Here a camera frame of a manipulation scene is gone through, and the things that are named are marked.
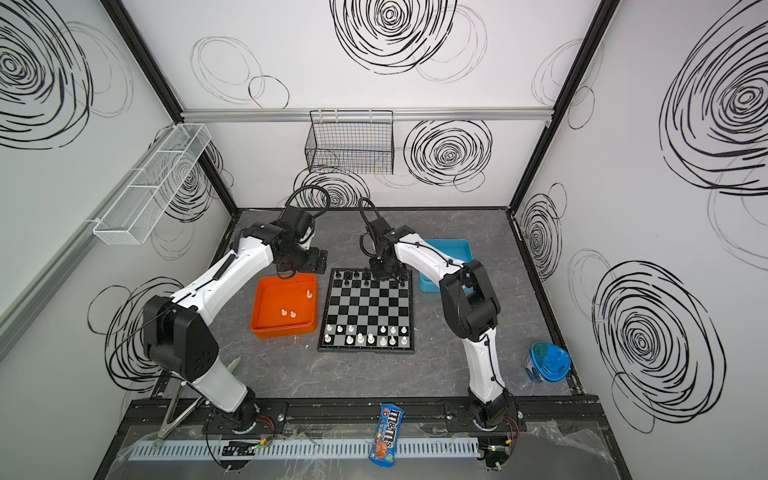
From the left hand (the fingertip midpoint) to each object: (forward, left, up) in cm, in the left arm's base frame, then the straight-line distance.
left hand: (315, 264), depth 86 cm
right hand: (+2, -18, -8) cm, 20 cm away
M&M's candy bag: (-38, -23, -13) cm, 46 cm away
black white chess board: (-8, -14, -14) cm, 22 cm away
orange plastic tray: (-8, +10, -13) cm, 19 cm away
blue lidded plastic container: (-23, -63, -6) cm, 67 cm away
